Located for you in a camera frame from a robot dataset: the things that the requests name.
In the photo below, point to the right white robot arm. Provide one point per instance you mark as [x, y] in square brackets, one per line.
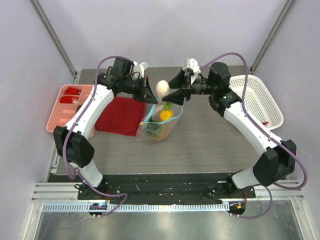
[276, 156]

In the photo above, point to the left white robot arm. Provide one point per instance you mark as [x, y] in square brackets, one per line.
[71, 140]

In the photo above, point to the red item in tray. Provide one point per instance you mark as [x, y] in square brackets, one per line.
[72, 91]
[68, 99]

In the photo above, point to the toy pineapple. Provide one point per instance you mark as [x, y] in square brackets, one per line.
[156, 131]

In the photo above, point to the white slotted cable duct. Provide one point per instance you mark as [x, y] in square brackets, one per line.
[96, 207]

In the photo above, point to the white toy radish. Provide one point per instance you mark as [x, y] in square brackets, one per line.
[162, 90]

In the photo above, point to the pink compartment tray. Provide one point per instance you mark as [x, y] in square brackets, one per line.
[63, 113]

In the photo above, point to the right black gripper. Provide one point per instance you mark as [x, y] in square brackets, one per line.
[188, 87]

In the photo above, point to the red folded cloth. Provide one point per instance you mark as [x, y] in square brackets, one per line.
[122, 116]

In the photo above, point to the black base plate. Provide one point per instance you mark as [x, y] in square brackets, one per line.
[166, 189]

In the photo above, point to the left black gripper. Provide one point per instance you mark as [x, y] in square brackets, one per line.
[145, 94]

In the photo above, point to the yellow toy lemon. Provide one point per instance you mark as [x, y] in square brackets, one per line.
[165, 115]

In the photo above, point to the clear zip top bag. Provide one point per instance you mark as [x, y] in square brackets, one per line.
[153, 116]

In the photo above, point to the white plastic basket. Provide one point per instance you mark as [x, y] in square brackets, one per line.
[257, 100]

